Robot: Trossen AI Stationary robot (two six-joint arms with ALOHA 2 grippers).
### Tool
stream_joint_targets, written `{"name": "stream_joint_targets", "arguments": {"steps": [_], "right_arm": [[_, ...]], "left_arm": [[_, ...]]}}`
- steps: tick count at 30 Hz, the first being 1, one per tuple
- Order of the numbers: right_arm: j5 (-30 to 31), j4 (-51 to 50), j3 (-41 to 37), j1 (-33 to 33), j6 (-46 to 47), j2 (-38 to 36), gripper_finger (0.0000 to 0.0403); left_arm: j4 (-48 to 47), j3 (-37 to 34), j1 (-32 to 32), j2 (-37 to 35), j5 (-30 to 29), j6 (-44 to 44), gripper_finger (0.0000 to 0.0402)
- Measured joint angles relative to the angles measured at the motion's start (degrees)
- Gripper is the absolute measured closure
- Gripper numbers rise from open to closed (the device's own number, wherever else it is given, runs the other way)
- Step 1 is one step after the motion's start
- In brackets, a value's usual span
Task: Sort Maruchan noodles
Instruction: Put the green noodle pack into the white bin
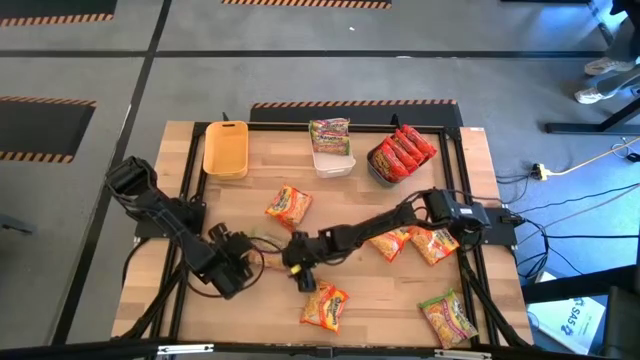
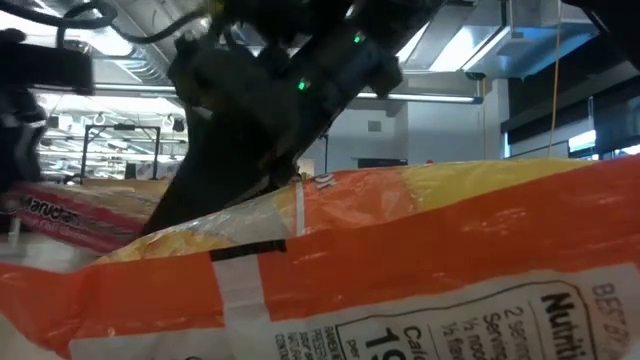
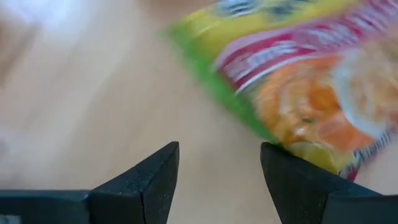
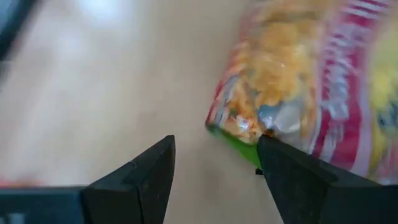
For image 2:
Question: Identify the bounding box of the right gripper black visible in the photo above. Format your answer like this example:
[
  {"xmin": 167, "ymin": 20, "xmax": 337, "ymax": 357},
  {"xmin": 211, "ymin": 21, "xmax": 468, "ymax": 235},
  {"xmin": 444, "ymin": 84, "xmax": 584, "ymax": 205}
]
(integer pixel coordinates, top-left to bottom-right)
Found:
[{"xmin": 272, "ymin": 14, "xmax": 426, "ymax": 156}]

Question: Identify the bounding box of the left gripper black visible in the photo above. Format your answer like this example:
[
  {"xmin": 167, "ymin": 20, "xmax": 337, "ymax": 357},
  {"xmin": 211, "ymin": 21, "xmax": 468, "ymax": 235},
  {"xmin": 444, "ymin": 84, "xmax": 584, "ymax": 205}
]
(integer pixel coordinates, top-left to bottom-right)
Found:
[{"xmin": 0, "ymin": 94, "xmax": 47, "ymax": 194}]

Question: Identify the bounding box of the ceiling light tube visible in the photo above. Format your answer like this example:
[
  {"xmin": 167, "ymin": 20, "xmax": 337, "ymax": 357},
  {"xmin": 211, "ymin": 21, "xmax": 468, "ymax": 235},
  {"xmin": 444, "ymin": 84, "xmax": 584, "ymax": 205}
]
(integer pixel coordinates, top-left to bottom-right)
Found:
[
  {"xmin": 93, "ymin": 83, "xmax": 177, "ymax": 94},
  {"xmin": 357, "ymin": 92, "xmax": 484, "ymax": 105}
]

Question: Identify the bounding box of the black rack frame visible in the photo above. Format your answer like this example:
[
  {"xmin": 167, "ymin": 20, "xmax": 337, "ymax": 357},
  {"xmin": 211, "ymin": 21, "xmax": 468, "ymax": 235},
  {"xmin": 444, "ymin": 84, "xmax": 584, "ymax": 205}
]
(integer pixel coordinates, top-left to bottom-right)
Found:
[{"xmin": 79, "ymin": 123, "xmax": 162, "ymax": 182}]

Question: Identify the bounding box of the yellow hanging cable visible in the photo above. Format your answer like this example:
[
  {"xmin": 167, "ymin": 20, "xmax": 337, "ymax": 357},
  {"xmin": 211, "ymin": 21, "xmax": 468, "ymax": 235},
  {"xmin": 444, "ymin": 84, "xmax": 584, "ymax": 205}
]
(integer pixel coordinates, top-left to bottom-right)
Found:
[{"xmin": 546, "ymin": 0, "xmax": 564, "ymax": 159}]

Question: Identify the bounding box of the orange Maruchan ramen packet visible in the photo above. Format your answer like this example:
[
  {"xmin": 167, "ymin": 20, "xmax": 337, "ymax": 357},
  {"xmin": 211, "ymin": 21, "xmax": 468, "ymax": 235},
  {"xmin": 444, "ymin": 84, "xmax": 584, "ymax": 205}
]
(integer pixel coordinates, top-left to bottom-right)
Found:
[{"xmin": 0, "ymin": 155, "xmax": 640, "ymax": 360}]

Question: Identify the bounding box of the silver ventilation duct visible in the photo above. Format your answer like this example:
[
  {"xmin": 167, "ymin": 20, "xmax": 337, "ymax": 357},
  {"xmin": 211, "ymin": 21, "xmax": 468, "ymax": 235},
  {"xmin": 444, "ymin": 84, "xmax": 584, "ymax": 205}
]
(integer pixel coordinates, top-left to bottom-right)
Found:
[{"xmin": 399, "ymin": 0, "xmax": 606, "ymax": 81}]

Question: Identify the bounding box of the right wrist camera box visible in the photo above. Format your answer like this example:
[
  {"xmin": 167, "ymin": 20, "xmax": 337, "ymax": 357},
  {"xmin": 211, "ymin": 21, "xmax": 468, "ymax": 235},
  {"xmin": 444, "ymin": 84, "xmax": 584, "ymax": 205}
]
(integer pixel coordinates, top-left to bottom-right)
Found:
[{"xmin": 167, "ymin": 37, "xmax": 281, "ymax": 121}]

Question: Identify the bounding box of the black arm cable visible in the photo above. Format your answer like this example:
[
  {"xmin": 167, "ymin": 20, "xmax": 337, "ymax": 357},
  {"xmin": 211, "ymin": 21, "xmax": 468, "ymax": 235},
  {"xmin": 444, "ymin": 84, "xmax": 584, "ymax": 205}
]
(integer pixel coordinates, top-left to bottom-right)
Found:
[{"xmin": 0, "ymin": 0, "xmax": 119, "ymax": 30}]

